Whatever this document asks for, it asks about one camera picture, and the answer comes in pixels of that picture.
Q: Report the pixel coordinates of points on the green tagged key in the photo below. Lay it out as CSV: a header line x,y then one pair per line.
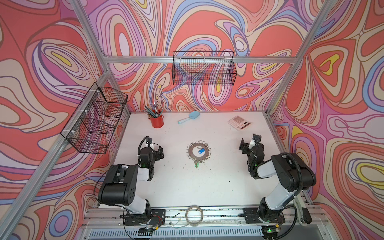
x,y
196,163

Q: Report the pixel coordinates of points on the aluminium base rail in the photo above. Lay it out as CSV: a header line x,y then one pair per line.
x,y
191,214

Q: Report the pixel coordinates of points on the black wire basket back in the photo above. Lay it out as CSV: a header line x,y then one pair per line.
x,y
204,68

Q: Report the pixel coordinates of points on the red metal pencil bucket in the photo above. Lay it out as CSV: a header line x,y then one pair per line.
x,y
157,119

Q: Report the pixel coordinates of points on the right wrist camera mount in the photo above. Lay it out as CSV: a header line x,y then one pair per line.
x,y
256,140

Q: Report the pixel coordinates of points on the black wire basket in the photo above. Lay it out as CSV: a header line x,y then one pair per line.
x,y
97,118
204,68

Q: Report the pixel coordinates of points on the black wire basket left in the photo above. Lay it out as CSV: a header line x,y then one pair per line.
x,y
97,118

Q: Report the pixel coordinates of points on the light blue spatula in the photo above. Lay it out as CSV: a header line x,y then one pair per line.
x,y
193,115

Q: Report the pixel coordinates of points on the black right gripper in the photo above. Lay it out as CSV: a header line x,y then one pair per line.
x,y
245,145

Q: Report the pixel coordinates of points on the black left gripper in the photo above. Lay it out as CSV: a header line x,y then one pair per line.
x,y
158,156

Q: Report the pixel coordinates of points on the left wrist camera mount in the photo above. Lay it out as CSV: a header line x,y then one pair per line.
x,y
155,146

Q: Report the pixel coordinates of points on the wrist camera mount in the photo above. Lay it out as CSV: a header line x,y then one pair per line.
x,y
155,146
256,140

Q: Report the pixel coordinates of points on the aluminium frame post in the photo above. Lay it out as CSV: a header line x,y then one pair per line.
x,y
107,76

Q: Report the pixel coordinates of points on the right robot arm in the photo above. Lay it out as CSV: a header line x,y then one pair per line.
x,y
293,173

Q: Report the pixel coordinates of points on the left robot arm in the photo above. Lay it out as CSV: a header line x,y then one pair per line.
x,y
119,189

